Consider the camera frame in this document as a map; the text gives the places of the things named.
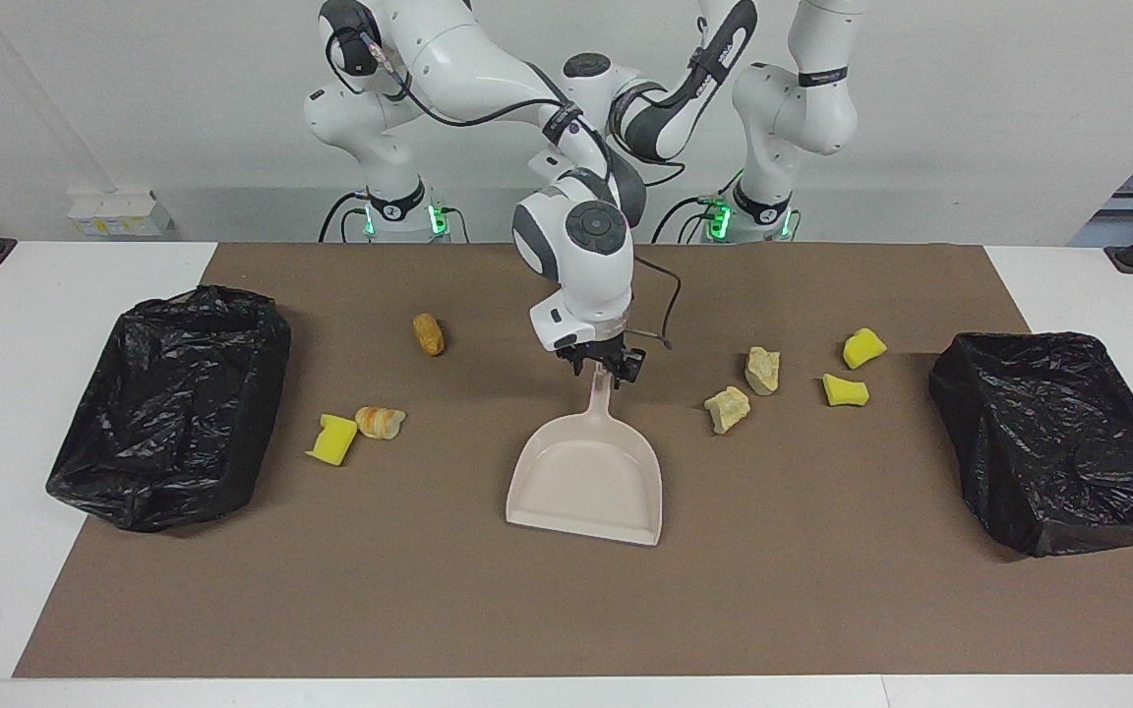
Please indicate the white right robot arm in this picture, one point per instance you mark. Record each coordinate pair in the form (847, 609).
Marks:
(576, 256)

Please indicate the beige plastic dustpan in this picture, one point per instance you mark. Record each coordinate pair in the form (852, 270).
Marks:
(586, 482)

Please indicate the black trash bag bin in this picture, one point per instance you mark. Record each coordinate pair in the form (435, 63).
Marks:
(173, 413)
(1048, 442)

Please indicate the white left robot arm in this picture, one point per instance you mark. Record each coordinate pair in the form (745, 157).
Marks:
(793, 98)

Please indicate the white wall socket box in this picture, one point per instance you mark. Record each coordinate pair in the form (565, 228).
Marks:
(119, 214)

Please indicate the brown table mat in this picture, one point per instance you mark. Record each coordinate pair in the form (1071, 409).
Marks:
(566, 610)

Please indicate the small yellow sponge piece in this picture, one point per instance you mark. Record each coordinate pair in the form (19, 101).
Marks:
(844, 390)
(864, 348)

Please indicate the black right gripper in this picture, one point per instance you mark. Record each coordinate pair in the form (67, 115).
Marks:
(596, 349)

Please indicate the orange white croissant piece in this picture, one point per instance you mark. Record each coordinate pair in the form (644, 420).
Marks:
(380, 423)

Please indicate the large yellow sponge piece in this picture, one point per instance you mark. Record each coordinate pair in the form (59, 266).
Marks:
(333, 442)

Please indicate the pale bread chunk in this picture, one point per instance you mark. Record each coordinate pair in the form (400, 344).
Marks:
(762, 371)
(727, 409)

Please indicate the brown fried bread roll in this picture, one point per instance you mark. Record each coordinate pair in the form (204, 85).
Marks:
(428, 334)

